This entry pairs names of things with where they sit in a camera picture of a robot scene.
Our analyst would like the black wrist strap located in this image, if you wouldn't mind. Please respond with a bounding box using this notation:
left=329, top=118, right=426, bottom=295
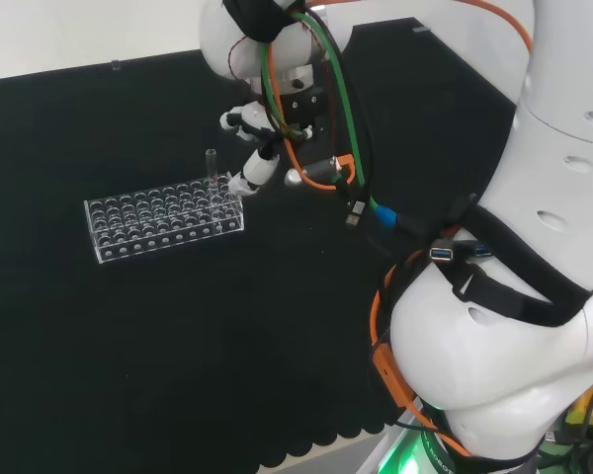
left=220, top=0, right=302, bottom=46

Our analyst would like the thick orange cable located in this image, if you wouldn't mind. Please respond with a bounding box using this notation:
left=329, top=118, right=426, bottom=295
left=369, top=249, right=473, bottom=458

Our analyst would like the thin orange cable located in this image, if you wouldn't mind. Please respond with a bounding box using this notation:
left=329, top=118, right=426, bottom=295
left=268, top=41, right=358, bottom=193

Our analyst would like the grey USB hub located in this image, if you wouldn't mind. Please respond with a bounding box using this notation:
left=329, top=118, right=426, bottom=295
left=428, top=238, right=495, bottom=264

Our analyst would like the black arm strap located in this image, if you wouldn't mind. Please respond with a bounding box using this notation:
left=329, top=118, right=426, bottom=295
left=398, top=191, right=593, bottom=328

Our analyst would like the clear acrylic test tube rack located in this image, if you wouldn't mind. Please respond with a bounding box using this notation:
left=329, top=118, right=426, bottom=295
left=83, top=172, right=246, bottom=265

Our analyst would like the clear glass test tube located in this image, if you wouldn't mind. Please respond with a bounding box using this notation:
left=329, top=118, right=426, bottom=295
left=205, top=148, right=220, bottom=222

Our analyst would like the black bench cloth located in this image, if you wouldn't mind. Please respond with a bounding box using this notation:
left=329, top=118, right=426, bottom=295
left=0, top=17, right=525, bottom=474

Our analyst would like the green cable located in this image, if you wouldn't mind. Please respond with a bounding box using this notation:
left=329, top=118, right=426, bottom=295
left=258, top=11, right=392, bottom=219

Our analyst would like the black cable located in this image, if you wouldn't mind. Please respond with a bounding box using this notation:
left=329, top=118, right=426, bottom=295
left=296, top=7, right=429, bottom=258

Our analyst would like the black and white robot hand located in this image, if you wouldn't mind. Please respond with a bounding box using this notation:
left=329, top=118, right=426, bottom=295
left=219, top=86, right=341, bottom=198

